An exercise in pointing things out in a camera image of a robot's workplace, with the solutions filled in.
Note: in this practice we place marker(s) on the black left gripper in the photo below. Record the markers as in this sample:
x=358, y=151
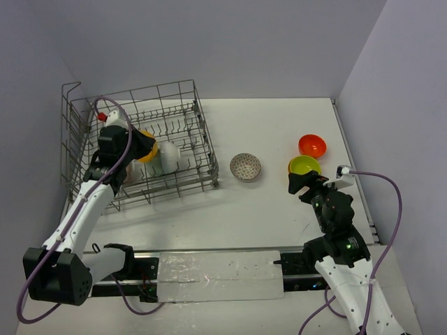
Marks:
x=140, y=142

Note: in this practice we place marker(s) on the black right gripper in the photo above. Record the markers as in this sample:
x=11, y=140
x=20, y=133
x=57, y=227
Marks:
x=296, y=181

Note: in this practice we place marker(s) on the yellow-orange bowl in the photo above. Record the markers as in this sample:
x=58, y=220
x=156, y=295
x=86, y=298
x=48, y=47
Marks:
x=154, y=151

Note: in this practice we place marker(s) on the white patterned bowl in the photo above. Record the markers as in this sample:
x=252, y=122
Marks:
x=170, y=157

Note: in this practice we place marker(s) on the light blue ribbed bowl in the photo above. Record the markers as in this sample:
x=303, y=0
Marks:
x=154, y=167

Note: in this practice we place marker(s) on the pink speckled bowl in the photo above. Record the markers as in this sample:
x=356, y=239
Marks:
x=130, y=173

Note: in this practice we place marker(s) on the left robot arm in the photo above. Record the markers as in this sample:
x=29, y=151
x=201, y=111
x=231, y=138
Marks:
x=56, y=271

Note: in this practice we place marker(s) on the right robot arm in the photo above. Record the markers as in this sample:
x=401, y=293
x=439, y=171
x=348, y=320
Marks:
x=341, y=255

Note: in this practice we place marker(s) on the lime green bowl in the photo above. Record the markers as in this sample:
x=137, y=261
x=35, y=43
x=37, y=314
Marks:
x=305, y=164

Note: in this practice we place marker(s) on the red-orange bowl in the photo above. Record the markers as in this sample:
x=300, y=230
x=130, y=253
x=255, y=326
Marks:
x=312, y=145

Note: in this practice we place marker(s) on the brown patterned small bowl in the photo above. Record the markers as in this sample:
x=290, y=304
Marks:
x=245, y=167

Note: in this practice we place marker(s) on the silver taped cover plate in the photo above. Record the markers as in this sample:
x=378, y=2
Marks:
x=219, y=276

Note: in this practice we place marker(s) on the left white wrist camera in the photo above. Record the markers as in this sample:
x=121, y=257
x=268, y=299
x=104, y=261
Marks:
x=114, y=118

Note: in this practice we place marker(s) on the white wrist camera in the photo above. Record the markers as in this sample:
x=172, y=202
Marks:
x=343, y=178
x=114, y=118

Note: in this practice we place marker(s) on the grey wire dish rack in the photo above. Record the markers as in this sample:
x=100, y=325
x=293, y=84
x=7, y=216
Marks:
x=171, y=112

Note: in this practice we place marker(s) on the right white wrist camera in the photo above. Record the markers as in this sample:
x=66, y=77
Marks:
x=343, y=178

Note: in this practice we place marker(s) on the black mounting rail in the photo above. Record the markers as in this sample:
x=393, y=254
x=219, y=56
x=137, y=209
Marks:
x=141, y=283

